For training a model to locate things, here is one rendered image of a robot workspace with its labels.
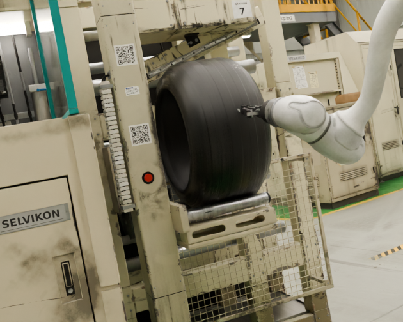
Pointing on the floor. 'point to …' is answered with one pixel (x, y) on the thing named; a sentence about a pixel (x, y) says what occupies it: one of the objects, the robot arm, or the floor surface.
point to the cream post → (142, 165)
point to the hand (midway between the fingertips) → (247, 109)
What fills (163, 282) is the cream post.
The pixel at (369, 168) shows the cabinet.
